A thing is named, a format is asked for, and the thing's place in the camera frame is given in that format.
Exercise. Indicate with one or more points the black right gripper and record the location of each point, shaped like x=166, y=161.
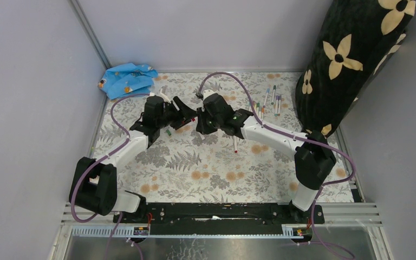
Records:
x=201, y=128

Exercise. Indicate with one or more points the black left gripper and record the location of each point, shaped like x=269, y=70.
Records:
x=187, y=114

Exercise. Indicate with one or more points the green cap red-end marker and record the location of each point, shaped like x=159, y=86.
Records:
x=235, y=144

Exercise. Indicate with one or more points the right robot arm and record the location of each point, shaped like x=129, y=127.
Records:
x=313, y=160

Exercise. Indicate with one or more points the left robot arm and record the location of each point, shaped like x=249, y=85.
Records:
x=95, y=182

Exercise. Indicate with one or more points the floral table mat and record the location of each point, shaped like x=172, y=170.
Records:
x=188, y=167

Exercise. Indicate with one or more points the light blue cap marker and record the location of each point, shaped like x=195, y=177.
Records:
x=266, y=97

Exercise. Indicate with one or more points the blue patterned cloth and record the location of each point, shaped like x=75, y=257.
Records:
x=127, y=79

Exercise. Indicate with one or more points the black floral plush pillow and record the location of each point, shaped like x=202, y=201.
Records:
x=355, y=41

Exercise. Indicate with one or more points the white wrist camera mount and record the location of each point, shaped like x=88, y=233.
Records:
x=205, y=95

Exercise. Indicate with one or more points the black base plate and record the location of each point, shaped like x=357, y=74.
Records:
x=220, y=218

